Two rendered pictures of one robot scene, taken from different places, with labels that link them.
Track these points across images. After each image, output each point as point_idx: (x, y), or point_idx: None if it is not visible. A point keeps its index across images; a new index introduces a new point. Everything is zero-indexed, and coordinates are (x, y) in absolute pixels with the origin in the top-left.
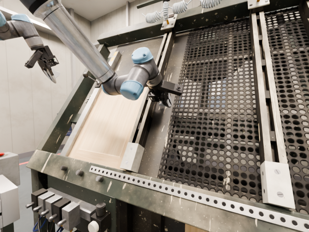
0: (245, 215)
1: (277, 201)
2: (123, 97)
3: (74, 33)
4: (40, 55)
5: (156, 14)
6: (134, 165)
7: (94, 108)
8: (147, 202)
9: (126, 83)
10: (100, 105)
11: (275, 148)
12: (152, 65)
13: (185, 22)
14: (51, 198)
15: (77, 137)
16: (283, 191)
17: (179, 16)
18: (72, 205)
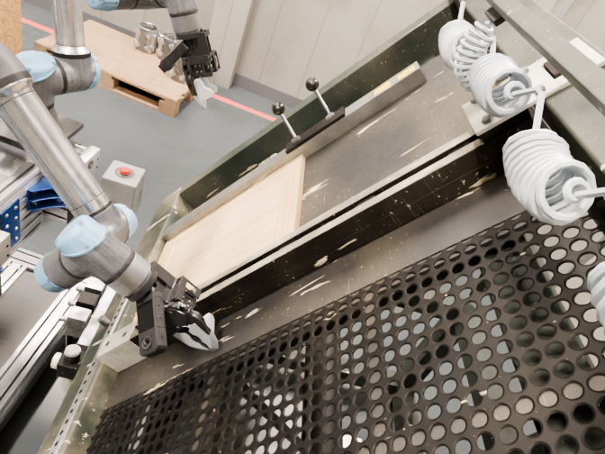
0: None
1: None
2: (259, 227)
3: (22, 142)
4: (182, 51)
5: (446, 51)
6: (110, 358)
7: (244, 195)
8: (59, 414)
9: (40, 259)
10: (250, 197)
11: None
12: (82, 266)
13: (569, 141)
14: (94, 280)
15: (194, 223)
16: None
17: (570, 92)
18: (82, 313)
